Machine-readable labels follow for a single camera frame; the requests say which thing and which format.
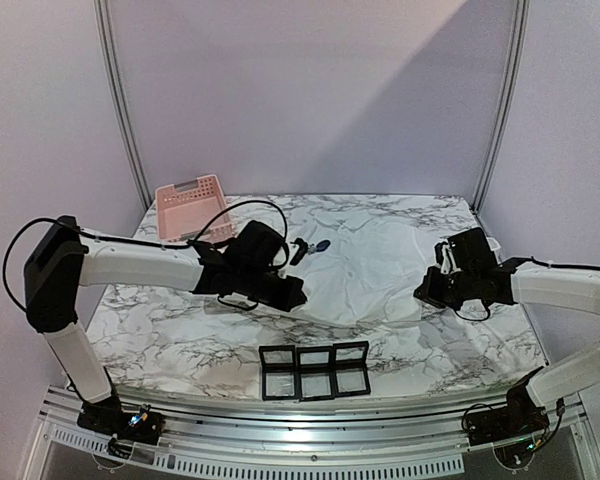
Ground pink plastic basket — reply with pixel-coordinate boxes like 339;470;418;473
155;174;227;242

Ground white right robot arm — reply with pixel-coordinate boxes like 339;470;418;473
414;228;600;445

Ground left aluminium frame post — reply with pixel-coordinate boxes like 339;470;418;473
93;0;153;209

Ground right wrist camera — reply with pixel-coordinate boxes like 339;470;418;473
434;241;456;274

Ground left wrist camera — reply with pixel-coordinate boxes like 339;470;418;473
288;237;309;266

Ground left black display case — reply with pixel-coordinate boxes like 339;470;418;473
258;345;300;401

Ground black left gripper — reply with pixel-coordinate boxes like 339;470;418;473
237;265;307;313

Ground black display case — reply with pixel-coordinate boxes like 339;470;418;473
258;345;300;401
296;346;335;402
333;341;371;398

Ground white button shirt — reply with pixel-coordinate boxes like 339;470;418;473
284;218;443;327

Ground blue round brooch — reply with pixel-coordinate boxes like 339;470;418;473
315;240;331;252

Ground aluminium front rail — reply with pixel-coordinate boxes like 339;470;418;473
24;387;600;479

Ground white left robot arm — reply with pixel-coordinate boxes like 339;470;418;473
24;216;307;445

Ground middle black display case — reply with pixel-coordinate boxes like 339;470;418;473
296;346;335;402

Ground right black display case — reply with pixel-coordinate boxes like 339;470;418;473
333;341;371;398

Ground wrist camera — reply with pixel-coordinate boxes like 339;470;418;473
288;237;309;266
434;241;456;274

